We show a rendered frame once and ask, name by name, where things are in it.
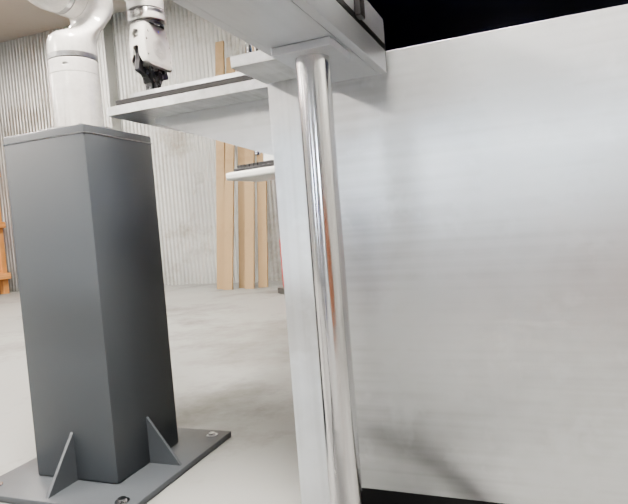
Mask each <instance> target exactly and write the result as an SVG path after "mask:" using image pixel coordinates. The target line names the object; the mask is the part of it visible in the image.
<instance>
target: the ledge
mask: <svg viewBox="0 0 628 504"><path fill-rule="evenodd" d="M230 62H231V68H232V69H234V70H236V71H239V72H241V73H243V74H245V75H247V76H250V77H252V78H254V79H256V80H259V81H261V82H263V83H265V84H268V83H274V82H279V81H284V80H290V79H295V78H297V74H296V70H294V69H292V68H291V67H289V66H287V65H285V64H284V63H282V62H280V61H278V60H276V59H275V58H273V57H271V56H269V55H268V54H266V53H264V52H262V51H260V50H258V51H254V52H249V53H244V54H240V55H235V56H231V57H230Z"/></svg>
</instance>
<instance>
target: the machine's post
mask: <svg viewBox="0 0 628 504"><path fill-rule="evenodd" d="M268 95H269V107H270V120H271V132H272V145H273V157H274V169H275V182H276V194H277V206H278V219H279V231H280V243H281V256H282V268H283V280H284V293H285V305H286V317H287V330H288V342H289V355H290V367H291V379H292V392H293V404H294V416H295V429H296V441H297V453H298V466H299V478H300V490H301V503H302V504H330V496H329V483H328V470H327V458H326V445H325V432H324V419H323V406H322V394H321V381H320V368H319V355H318V343H317V330H316V317H315V304H314V291H313V279H312V266H311V253H310V240H309V228H308V215H307V202H306V189H305V177H304V164H303V151H302V138H301V125H300V113H299V100H298V87H297V78H295V79H290V80H284V81H279V82H274V83H268Z"/></svg>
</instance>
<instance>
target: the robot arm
mask: <svg viewBox="0 0 628 504"><path fill-rule="evenodd" d="M28 1H29V2H31V3H32V4H33V5H35V6H37V7H39V8H41V9H43V10H46V11H49V12H52V13H55V14H58V15H61V16H64V17H67V18H69V20H70V28H67V29H61V30H57V31H55V32H53V33H51V34H50V35H49V36H48V38H47V41H46V55H47V65H48V75H49V85H50V95H51V105H52V115H53V126H52V127H50V128H46V129H42V130H40V131H43V130H48V129H54V128H60V127H66V126H71V125H77V124H88V125H93V126H98V127H103V128H108V129H114V128H110V127H104V116H103V106H102V96H101V85H100V75H99V64H98V54H97V42H98V38H99V35H100V33H101V31H102V30H103V28H104V27H105V25H106V24H107V23H108V21H109V20H110V18H111V16H112V14H113V0H28ZM125 2H126V7H127V17H128V24H129V25H130V32H129V46H130V58H131V63H132V65H133V66H134V67H135V71H136V72H138V73H139V74H141V76H142V78H143V83H144V84H145V86H146V90H150V89H155V88H160V87H161V85H162V81H164V80H168V75H167V72H169V73H170V72H172V70H173V67H172V59H171V52H170V46H169V42H168V38H167V34H166V31H165V30H164V26H165V24H166V22H165V12H164V2H163V0H125ZM114 130H117V129H114Z"/></svg>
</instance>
